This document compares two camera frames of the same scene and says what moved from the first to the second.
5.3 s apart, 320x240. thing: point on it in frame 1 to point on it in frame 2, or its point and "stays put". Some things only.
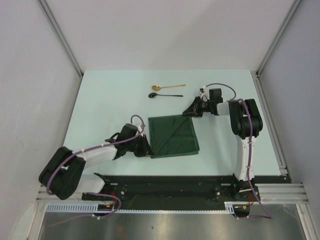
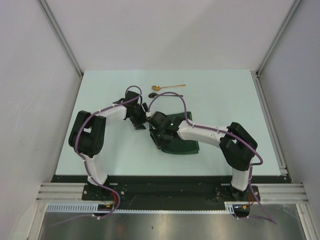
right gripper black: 194,110 to 159,143
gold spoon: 157,87 stays put
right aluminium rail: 285,192 stays put
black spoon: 153,95 stays put
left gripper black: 146,149 to 138,124
